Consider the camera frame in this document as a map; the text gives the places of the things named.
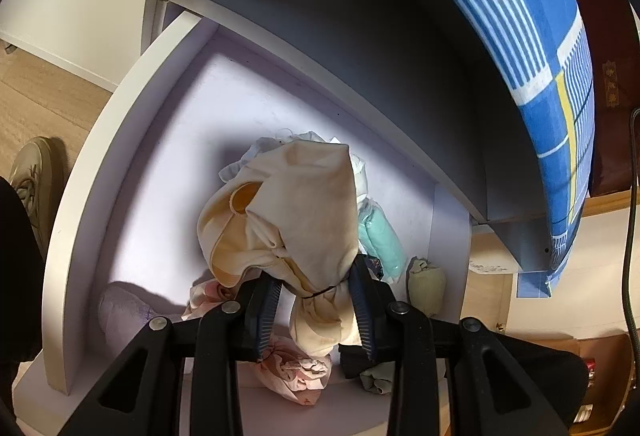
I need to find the pink floral garment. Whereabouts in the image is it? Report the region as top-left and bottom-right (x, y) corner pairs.
(181, 279), (332, 407)

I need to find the teal cloth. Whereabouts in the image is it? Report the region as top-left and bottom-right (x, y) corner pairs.
(358, 197), (408, 282)

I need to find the beige cream garment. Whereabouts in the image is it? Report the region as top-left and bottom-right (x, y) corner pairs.
(196, 141), (360, 357)

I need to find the white grey garment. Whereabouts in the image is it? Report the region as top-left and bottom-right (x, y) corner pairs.
(218, 131), (369, 209)

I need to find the navy blue garment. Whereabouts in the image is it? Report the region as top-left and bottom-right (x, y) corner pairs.
(363, 255), (384, 280)

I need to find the lavender sock roll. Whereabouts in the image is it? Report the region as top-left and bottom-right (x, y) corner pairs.
(96, 282), (184, 358)

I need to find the cardboard box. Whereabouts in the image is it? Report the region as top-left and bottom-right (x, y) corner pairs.
(525, 334), (634, 435)

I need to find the pale green cloth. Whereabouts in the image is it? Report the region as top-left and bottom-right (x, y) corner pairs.
(359, 361), (395, 396)

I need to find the cream yellow sock roll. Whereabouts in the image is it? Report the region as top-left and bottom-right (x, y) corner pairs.
(406, 257), (447, 317)

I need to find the black folded sock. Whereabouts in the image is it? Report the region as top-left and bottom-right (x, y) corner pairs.
(338, 344), (375, 380)

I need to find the open white drawer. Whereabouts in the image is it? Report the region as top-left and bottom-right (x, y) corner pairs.
(14, 13), (471, 435)

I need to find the black trouser leg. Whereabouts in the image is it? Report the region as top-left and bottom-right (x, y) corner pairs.
(0, 180), (44, 413)

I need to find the white sneaker shoe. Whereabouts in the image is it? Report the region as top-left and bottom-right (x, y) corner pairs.
(9, 137), (66, 259)

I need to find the dark red gold-lined box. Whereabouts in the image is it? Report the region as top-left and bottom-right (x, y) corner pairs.
(577, 0), (639, 196)

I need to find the white low cabinet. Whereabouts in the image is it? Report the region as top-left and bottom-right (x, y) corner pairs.
(0, 0), (557, 273)

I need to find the blue plaid cloth cover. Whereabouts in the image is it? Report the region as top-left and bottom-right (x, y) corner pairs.
(454, 0), (596, 298)

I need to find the black cable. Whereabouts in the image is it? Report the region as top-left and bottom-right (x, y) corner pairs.
(620, 105), (640, 367)

